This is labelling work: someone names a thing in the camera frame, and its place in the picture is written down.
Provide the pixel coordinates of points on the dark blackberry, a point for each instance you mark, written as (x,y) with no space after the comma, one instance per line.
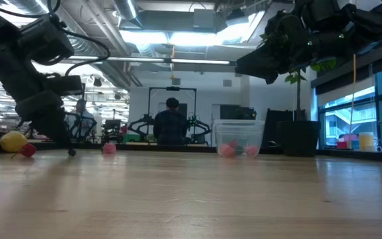
(240,150)

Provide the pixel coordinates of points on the small dark blueberry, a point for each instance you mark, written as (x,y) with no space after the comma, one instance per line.
(72,152)

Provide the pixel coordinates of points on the red cherry with stem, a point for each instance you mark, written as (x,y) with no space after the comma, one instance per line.
(28,150)

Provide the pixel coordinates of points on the green bin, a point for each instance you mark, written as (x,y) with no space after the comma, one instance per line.
(131,138)

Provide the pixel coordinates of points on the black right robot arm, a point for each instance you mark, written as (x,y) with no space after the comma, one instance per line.
(360,23)

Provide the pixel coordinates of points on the small black mouse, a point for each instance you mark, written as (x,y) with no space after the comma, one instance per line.
(271,143)

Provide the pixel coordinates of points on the black plant pot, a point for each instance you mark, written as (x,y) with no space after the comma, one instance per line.
(298,139)

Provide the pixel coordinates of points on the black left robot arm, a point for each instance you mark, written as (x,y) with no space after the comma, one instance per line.
(2,49)

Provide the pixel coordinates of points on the clear plastic tupperware container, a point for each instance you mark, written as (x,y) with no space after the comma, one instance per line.
(239,131)

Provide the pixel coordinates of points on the person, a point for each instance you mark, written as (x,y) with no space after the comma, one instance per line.
(171,126)
(82,114)

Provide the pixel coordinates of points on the black panel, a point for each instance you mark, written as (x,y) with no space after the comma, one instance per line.
(274,129)

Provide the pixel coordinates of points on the white mug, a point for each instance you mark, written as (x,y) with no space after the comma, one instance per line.
(375,148)

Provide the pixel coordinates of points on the yellow cylinder container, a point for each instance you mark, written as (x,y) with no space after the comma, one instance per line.
(366,141)

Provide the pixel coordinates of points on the green leafy plant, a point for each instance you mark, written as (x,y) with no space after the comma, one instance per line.
(325,63)

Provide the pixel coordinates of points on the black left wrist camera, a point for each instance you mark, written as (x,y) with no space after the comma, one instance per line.
(45,41)

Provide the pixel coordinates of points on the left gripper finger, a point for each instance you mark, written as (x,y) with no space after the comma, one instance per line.
(48,129)
(61,129)

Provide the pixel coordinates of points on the yellow lemon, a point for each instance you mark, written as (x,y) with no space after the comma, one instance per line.
(13,142)

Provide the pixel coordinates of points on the black background robot rig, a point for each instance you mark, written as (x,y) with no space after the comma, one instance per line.
(172,88)

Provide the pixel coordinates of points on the black office chair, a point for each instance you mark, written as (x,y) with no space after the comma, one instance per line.
(112,127)

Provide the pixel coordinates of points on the long ceiling light tube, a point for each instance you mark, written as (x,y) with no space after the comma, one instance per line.
(151,60)

